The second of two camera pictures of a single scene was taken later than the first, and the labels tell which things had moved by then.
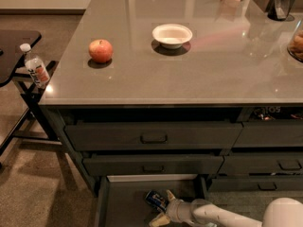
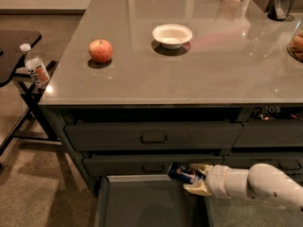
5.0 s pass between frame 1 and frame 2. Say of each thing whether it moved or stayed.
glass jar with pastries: stayed
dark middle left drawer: stayed
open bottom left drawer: stayed
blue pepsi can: moved
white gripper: moved
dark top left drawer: stayed
